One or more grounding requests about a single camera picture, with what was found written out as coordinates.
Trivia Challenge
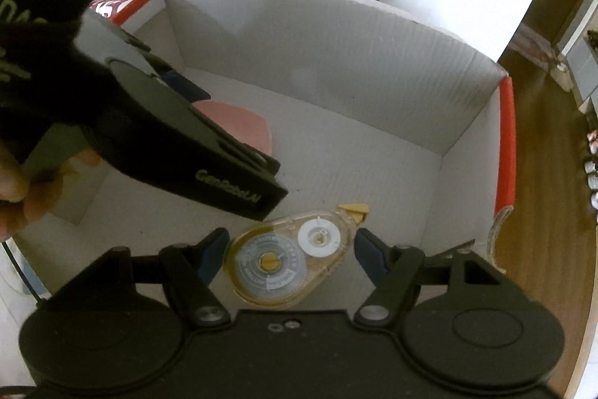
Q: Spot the clear correction tape dispenser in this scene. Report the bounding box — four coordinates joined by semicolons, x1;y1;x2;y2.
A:
223;203;370;310

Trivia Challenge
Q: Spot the left hand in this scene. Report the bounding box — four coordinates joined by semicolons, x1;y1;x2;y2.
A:
0;142;102;241

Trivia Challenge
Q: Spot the pink soft item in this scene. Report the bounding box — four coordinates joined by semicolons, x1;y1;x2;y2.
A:
192;100;273;156

